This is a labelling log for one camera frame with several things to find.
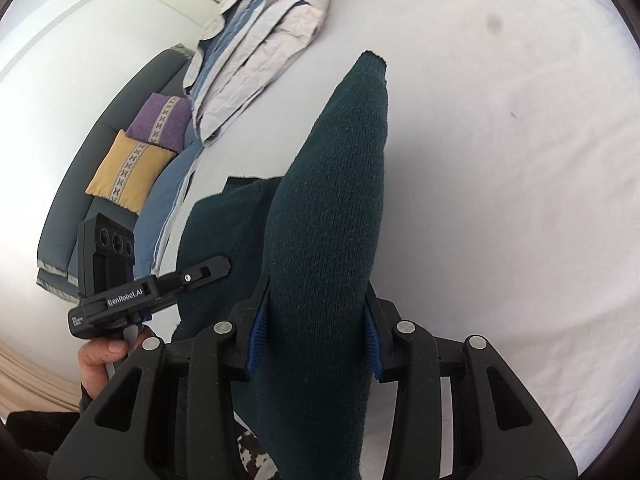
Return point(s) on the white bed sheet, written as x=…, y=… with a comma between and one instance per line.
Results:
x=500, y=185

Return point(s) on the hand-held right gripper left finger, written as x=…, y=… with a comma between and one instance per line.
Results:
x=260, y=336

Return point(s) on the person's left hand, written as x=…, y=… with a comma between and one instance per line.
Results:
x=97, y=355

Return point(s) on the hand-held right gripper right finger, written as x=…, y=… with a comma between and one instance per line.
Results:
x=371, y=346

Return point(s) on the dark green knit sweater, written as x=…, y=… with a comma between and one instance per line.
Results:
x=325, y=210

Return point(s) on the yellow cushion with patterned band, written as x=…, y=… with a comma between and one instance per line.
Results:
x=125, y=170

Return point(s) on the beige cloth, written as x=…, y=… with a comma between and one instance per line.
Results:
x=30, y=380

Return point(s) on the grey sofa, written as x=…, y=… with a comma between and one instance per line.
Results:
x=75, y=190

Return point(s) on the purple cushion with patterned band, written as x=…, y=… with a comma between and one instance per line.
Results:
x=160, y=120

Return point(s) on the folded grey and blue duvet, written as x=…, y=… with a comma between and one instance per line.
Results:
x=260, y=50

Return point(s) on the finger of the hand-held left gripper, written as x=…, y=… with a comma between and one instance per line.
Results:
x=205, y=272

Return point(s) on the black and white patterned cloth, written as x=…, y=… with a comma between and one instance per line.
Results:
x=255, y=457

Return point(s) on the blue pillow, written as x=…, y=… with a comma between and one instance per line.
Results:
x=160, y=200

